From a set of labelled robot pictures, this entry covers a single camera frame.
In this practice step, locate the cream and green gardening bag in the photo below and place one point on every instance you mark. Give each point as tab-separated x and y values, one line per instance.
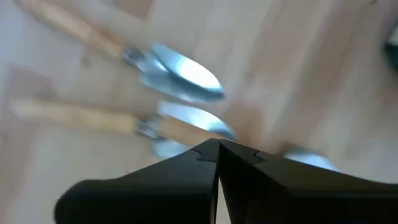
392	49

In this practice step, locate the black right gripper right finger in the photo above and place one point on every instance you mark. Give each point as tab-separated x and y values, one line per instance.
295	199

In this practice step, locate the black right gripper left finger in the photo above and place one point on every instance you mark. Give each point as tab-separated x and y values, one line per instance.
155	193

